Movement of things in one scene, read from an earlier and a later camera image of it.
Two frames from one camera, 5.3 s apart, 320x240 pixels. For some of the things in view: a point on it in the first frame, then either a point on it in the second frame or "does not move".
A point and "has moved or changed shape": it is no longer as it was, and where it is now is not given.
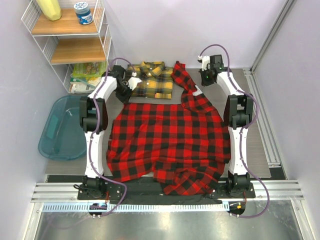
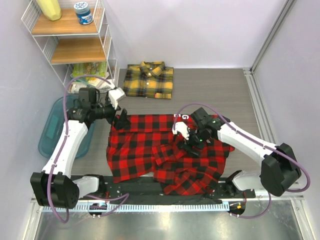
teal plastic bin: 61,136 does not move
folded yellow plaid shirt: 157,79 does not move
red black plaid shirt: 182,148 has moved or changed shape
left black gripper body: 123,92 → 109,112
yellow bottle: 51,8 does not move
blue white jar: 83,13 does not move
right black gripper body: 205,75 → 197,138
